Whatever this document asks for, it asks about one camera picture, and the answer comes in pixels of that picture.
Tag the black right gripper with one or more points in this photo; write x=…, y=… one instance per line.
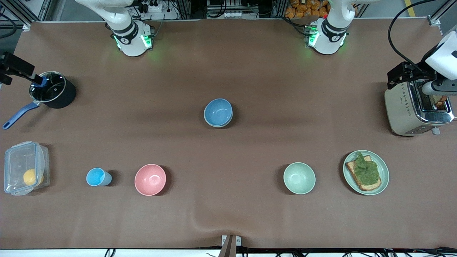
x=7, y=63

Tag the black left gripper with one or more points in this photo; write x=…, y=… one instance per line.
x=416, y=71

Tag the blue bowl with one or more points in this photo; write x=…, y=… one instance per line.
x=218, y=111

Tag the pale green bowl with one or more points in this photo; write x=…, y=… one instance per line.
x=218, y=126
x=299, y=177

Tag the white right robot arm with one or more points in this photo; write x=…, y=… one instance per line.
x=130, y=39

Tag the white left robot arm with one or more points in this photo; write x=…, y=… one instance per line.
x=328, y=39

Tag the pink bowl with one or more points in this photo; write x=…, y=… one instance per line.
x=150, y=179

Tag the silver beige toaster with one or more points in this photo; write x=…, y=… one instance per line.
x=401, y=110

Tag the glass lid blue knob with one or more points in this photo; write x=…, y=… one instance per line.
x=51, y=89

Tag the brown bread slice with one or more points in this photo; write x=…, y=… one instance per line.
x=441, y=103

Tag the clear plastic lidded container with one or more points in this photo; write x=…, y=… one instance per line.
x=21, y=160

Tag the pale green plate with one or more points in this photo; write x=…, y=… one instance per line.
x=383, y=167

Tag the green lettuce leaf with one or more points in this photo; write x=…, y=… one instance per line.
x=367, y=169

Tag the toasted bread slice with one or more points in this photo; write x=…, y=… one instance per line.
x=357, y=176

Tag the yellow round fruit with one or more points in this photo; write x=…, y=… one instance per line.
x=31, y=177

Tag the bag of orange snacks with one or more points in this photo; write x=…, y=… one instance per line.
x=307, y=9

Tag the light blue cup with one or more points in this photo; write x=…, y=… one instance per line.
x=95, y=177

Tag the small white power strip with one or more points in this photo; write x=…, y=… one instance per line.
x=232, y=14

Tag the brown table cover mat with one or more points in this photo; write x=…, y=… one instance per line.
x=228, y=178

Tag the metal table clamp bracket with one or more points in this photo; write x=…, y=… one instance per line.
x=230, y=242

